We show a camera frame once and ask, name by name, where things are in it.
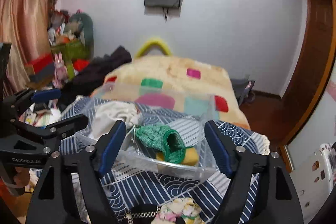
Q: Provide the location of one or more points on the red box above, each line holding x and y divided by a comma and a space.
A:
39, 62

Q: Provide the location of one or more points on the dark clothing pile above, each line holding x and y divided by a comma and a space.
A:
105, 66

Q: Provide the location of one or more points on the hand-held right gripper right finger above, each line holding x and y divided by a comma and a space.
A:
218, 150

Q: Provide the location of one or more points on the person's left hand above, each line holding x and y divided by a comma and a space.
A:
20, 177

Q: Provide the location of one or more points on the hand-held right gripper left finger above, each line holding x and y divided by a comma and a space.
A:
113, 148

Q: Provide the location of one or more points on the green basket of clutter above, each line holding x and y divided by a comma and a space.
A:
71, 50

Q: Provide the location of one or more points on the grey bag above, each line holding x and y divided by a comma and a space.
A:
244, 90

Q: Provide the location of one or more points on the beige blanket with coloured squares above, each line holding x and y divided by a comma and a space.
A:
168, 70

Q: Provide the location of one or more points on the white cloth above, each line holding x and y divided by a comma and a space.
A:
110, 115

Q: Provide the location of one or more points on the yellow sponge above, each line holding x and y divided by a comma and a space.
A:
191, 157

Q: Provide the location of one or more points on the white appliance with stickers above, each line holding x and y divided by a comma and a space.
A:
312, 179

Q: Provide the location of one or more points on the wooden door frame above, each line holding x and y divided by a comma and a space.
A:
312, 61

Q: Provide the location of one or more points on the floral cloth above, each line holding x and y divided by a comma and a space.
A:
181, 211

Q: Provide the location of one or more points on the green plush toy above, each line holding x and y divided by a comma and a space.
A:
85, 26

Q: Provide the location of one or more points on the clear plastic storage box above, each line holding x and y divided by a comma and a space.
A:
162, 163

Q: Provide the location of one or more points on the yellow hoop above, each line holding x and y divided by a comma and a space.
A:
153, 41

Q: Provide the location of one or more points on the blue wave-patterned bed sheet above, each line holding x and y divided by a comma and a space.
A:
168, 190

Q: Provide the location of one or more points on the pink striped curtain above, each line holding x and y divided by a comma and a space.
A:
23, 3

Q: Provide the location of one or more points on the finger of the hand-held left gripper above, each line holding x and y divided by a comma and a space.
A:
68, 123
47, 95

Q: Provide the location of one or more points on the pink bunny toy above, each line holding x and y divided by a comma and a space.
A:
59, 69

